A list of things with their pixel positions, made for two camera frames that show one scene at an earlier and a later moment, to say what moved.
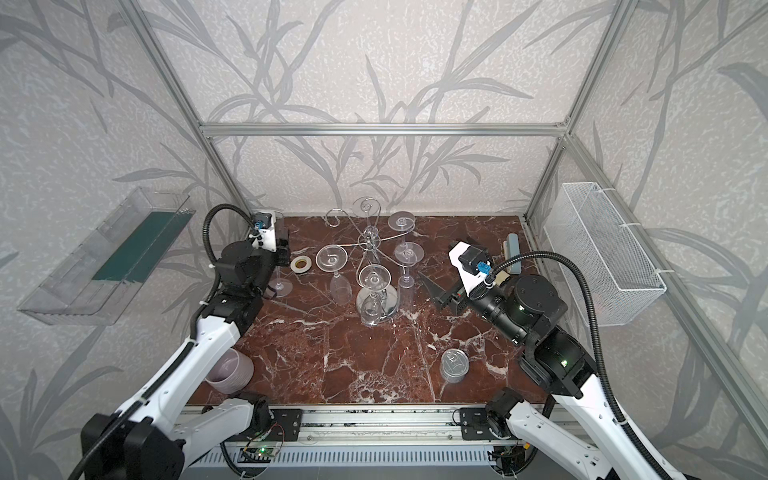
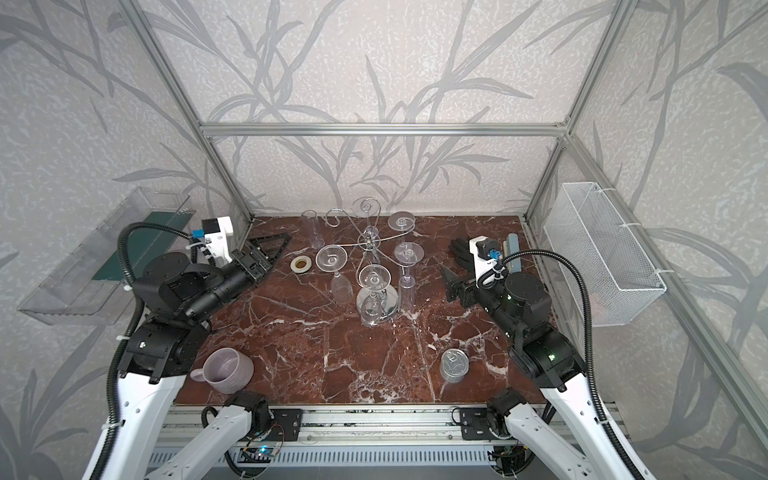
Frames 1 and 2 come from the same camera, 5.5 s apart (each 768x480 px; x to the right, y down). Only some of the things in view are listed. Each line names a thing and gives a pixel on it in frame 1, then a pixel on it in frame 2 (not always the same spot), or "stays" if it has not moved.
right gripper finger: [435, 289] to [452, 280]
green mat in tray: [136, 258] stays
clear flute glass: [408, 254] stays
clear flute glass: [334, 258] stays
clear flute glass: [282, 287] to [312, 228]
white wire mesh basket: [582, 225] stays
